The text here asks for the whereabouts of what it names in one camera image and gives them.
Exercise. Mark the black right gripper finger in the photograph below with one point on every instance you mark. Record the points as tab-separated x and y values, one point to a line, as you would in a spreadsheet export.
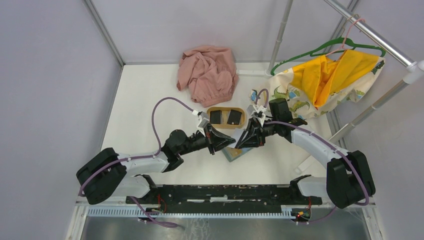
252	142
253	128

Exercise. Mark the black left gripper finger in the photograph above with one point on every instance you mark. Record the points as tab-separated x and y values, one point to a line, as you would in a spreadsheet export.
217	136
219	143

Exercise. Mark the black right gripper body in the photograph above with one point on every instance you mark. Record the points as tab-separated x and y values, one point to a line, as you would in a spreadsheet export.
268	130

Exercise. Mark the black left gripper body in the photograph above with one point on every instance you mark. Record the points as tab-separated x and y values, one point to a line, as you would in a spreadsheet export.
199	141

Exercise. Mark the white card with stripe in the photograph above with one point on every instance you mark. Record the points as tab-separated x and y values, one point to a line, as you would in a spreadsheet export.
237	135

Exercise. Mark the green leather card holder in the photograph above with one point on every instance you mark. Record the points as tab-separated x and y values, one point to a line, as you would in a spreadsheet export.
231	160

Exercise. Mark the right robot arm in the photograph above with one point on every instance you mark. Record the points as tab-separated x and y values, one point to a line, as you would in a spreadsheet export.
348	180

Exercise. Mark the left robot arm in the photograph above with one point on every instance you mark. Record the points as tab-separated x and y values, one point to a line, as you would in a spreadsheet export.
110	174

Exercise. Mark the gold VIP card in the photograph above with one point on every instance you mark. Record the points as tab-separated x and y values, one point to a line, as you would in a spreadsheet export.
233	152

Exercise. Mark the black card in tray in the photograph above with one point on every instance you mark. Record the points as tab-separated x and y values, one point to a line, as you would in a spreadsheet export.
215	117
234	117

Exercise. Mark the tan oval tray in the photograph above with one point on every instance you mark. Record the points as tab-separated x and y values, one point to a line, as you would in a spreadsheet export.
225	113

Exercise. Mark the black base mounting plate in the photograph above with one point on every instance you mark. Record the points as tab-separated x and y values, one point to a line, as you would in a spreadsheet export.
225	199

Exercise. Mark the pink crumpled cloth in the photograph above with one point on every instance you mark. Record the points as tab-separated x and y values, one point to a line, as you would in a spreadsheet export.
209	73

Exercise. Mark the dinosaur print yellow garment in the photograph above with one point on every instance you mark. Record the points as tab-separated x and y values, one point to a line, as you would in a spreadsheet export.
318	86

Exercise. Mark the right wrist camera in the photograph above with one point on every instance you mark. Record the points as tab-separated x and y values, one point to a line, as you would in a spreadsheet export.
257	112

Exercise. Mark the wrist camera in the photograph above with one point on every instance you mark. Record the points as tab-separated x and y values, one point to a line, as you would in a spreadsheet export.
203	120
257	112

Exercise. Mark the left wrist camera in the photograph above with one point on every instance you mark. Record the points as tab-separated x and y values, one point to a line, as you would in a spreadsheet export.
203	120

